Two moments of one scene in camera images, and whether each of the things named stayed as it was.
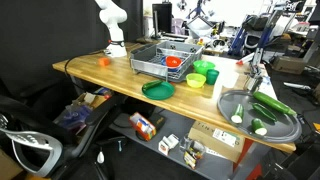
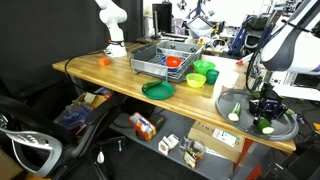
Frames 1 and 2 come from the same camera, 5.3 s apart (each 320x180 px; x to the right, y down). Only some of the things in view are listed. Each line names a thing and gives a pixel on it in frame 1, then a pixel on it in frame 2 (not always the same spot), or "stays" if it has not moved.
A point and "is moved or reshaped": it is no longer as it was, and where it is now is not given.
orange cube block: x=103 y=61 stays
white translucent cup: x=229 y=79 stays
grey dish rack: x=169 y=59 stays
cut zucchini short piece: x=258 y=127 is moved or reshaped
